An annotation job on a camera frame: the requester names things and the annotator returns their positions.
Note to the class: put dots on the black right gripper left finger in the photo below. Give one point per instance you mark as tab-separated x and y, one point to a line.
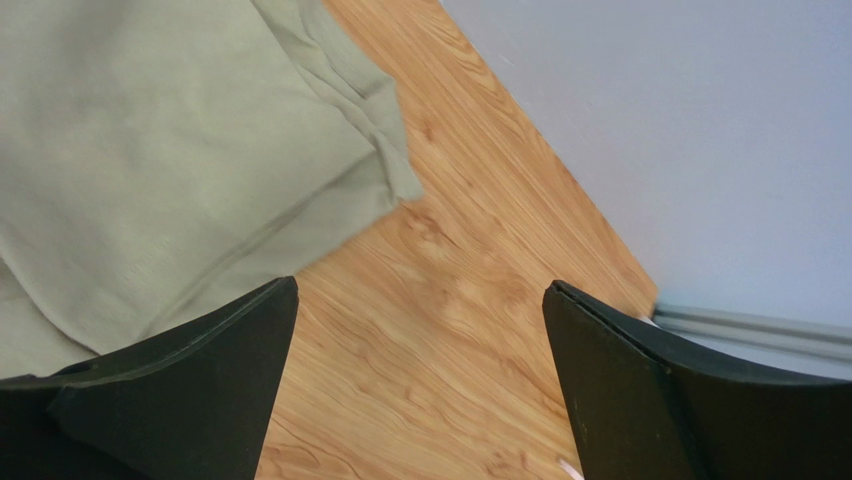
193	402

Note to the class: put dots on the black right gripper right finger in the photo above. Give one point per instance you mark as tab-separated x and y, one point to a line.
644	403

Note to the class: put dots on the beige t-shirt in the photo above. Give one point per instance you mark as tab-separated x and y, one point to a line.
162	158

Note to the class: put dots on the right aluminium corner post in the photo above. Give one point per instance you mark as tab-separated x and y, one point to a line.
822	341

